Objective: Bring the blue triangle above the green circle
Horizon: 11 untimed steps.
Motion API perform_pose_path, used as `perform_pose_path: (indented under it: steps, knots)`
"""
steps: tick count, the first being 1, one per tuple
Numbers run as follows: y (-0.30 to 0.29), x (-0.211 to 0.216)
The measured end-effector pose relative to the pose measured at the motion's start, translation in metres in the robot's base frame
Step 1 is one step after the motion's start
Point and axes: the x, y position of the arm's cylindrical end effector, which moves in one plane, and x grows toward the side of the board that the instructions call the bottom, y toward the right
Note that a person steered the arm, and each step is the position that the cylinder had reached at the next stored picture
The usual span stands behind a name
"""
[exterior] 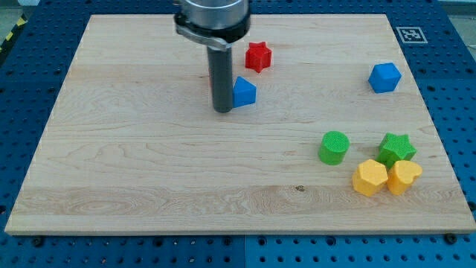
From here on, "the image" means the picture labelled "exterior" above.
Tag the light wooden board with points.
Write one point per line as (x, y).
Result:
(134, 147)

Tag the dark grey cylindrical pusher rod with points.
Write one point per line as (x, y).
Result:
(221, 79)

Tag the green cylinder block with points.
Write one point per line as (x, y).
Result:
(334, 146)

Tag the red star block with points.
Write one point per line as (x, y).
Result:
(258, 56)

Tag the black yellow hazard tape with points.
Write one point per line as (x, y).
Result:
(14, 33)

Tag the blue triangle block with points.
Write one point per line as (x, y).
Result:
(244, 92)

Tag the yellow heart block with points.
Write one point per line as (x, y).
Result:
(402, 175)

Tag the green star block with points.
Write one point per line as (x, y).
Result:
(394, 148)

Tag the blue hexagon block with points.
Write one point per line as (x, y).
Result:
(384, 77)

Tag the white fiducial marker tag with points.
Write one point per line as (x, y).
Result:
(411, 35)

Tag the yellow hexagon block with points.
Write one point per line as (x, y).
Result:
(369, 178)

